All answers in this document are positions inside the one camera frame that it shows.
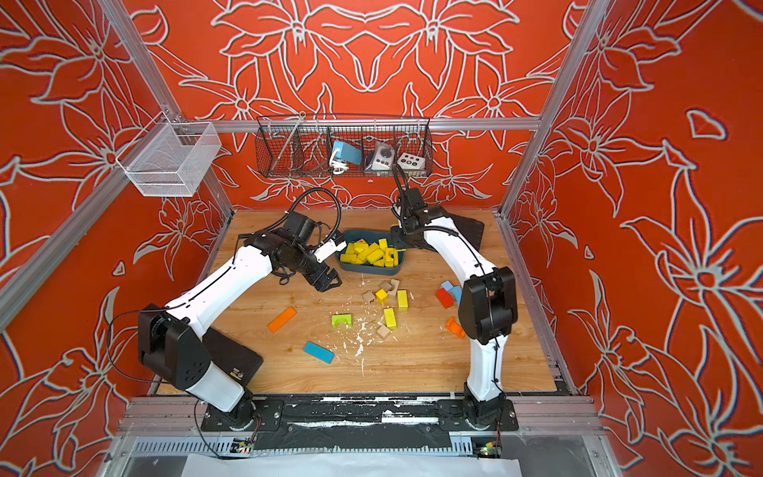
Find small yellow cube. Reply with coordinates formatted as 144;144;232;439
375;289;389;304

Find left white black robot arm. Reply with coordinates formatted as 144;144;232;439
137;207;347;429

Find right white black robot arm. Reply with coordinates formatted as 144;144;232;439
391;165;519;429

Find green arch block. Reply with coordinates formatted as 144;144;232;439
331;314;353;328

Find natural wood block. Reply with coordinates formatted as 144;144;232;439
381;278;401;298

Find orange flat block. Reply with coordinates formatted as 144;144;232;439
267;307;296;333

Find yellow tilted block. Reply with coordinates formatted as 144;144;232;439
397;289;409;311

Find black plastic tool case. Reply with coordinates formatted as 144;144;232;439
448;214;485;252

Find white dotted cube in basket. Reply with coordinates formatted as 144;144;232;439
397;153;426;174

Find light blue block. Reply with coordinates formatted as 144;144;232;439
440;280;462;304

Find red block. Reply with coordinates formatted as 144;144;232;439
435;288;455;309

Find grey white cube in basket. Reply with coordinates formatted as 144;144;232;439
367;143;395;172

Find teal flat block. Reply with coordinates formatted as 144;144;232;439
303;342;335;364

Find natural wood cube lower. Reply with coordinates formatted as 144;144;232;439
377;325;391;340

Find orange arch block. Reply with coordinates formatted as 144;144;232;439
445;318;466;338

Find blue white device in basket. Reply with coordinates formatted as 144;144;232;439
329;140;363;175

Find black flat pad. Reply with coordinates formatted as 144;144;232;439
203;328;264;388

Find black wire wall basket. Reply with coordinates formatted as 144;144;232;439
254;113;434;179

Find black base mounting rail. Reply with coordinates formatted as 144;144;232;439
197;395;519;450

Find clear acrylic wall box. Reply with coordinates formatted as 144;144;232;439
117;122;222;198

